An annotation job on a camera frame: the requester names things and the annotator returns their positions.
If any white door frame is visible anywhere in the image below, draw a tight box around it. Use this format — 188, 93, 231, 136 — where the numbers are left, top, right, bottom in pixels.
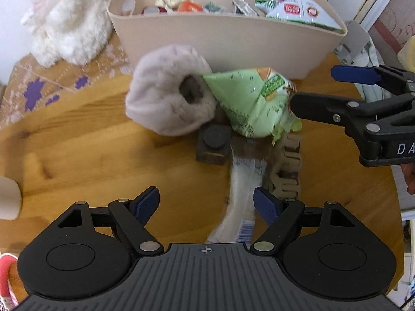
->
355, 0, 404, 34

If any yellow cloth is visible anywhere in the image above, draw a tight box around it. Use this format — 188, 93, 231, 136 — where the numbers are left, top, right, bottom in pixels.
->
396, 35, 415, 69

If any red white small packet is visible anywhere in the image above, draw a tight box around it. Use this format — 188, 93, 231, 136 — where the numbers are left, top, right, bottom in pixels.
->
142, 5, 168, 15

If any dark brown block black disc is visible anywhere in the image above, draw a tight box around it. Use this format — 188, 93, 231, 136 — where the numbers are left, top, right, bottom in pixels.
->
195, 124, 234, 166

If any beige cardboard tube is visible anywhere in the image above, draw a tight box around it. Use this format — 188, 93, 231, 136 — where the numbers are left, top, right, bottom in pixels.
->
0, 176, 22, 220

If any white green snack packet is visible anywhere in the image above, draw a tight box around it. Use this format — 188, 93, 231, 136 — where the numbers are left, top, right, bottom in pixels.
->
254, 0, 342, 32

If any white lamb plush toy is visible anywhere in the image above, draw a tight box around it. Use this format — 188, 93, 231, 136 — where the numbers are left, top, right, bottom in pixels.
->
20, 0, 113, 67

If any brown patterned cloth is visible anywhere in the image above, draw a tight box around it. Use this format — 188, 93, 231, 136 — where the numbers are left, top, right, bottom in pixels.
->
0, 32, 134, 131

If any beige hair claw clip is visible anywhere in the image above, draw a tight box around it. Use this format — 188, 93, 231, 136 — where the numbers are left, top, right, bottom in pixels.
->
268, 133, 304, 202

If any light green cloth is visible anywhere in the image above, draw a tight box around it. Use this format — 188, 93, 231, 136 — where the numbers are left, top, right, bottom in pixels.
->
353, 37, 390, 102

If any wooden desktop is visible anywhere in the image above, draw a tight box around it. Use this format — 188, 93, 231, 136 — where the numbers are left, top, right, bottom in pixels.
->
0, 52, 406, 299

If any person's right hand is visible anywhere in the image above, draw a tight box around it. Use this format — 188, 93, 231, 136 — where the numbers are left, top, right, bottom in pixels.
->
401, 164, 415, 195

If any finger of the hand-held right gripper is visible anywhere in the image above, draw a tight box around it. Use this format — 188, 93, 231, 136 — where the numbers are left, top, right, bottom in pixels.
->
331, 65, 415, 93
291, 92, 415, 134

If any pink curved handle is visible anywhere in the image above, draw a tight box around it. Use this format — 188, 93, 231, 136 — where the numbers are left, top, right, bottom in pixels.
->
0, 253, 20, 311

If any beige plastic storage bin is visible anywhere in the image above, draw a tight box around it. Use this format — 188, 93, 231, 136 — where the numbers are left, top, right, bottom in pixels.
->
107, 0, 348, 80

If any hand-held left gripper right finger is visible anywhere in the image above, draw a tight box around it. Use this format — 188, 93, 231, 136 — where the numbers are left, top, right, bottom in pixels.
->
249, 186, 360, 255

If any grey metal stand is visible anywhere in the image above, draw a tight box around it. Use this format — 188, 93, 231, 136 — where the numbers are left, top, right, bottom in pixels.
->
335, 20, 372, 64

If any white plastic packet blue label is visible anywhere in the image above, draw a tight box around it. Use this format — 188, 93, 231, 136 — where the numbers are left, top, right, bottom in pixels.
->
207, 155, 270, 244

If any silver striped packet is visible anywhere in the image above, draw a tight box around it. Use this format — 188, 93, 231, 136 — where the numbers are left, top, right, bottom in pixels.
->
233, 0, 260, 17

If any orange snack packet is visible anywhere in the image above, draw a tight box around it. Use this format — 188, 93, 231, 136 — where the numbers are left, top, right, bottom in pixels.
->
177, 0, 204, 13

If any grey fluffy plush muff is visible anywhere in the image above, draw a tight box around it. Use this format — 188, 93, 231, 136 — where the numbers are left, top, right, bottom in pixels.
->
125, 45, 218, 137

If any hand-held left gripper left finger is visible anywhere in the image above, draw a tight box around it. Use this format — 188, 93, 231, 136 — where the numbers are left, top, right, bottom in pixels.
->
49, 186, 163, 256

